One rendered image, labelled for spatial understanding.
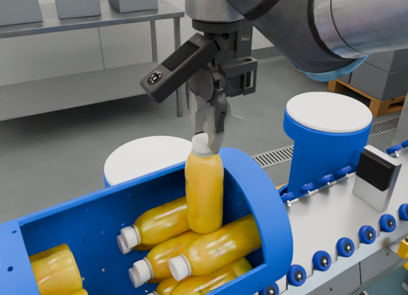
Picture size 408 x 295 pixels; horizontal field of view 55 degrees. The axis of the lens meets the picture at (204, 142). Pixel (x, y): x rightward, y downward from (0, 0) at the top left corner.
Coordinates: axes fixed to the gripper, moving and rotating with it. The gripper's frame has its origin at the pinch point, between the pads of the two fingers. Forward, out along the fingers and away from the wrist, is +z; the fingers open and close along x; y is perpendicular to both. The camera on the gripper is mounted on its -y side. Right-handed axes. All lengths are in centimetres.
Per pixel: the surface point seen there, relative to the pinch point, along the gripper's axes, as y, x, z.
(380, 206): 53, -4, 35
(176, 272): -9.2, -6.3, 19.8
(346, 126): 64, 20, 26
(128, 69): 89, 278, 101
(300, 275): 17.4, -10.5, 33.2
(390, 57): 259, 134, 76
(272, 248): 5.8, -13.0, 16.3
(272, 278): 6.3, -13.5, 23.9
